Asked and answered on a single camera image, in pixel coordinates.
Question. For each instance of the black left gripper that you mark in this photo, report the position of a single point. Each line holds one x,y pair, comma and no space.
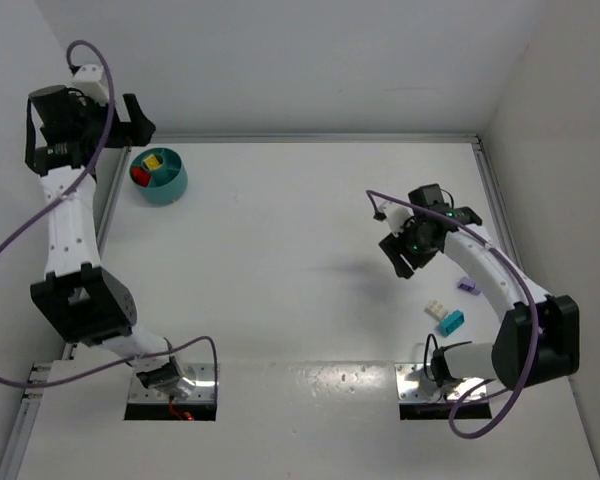
127,127

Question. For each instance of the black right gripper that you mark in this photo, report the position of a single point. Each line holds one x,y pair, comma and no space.
402,248

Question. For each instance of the yellow lego brick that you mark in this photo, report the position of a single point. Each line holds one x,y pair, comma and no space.
152,162

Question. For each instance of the red long lego brick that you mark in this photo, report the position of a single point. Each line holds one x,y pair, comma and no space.
140,177

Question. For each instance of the lilac lego brick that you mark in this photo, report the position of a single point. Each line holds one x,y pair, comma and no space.
468,285

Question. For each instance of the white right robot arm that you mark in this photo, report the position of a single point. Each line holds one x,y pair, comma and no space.
501,282

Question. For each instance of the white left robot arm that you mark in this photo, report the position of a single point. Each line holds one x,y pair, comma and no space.
83,301

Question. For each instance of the teal divided round container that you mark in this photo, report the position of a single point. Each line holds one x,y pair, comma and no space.
168,183

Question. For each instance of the white square lego brick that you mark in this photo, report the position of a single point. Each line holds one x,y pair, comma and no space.
436,310

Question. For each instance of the teal long lego brick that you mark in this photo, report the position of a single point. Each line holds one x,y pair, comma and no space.
451,322

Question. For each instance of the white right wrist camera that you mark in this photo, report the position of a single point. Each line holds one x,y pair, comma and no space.
394,215

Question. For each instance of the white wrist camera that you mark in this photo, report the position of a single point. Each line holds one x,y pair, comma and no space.
394,215
91,80

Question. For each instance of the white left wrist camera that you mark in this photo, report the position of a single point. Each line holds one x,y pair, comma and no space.
91,80

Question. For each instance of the aluminium frame rail back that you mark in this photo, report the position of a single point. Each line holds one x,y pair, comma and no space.
319,138

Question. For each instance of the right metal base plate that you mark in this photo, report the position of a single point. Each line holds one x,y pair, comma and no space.
413,387

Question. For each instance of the metal base plate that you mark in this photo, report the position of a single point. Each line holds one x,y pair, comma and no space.
196,388
413,387

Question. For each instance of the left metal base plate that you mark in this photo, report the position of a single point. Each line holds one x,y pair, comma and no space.
196,388

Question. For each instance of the aluminium frame rail left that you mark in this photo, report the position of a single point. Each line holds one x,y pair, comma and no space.
109,176

